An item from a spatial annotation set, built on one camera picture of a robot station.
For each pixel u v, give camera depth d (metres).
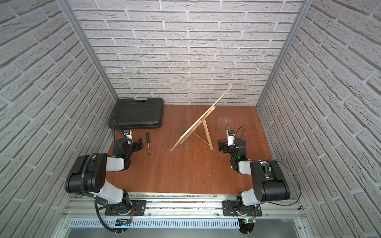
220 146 0.83
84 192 0.44
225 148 0.83
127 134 0.81
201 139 0.95
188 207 0.76
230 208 0.74
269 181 0.46
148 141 0.99
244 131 1.07
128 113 1.11
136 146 0.86
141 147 0.89
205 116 0.70
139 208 0.73
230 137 0.80
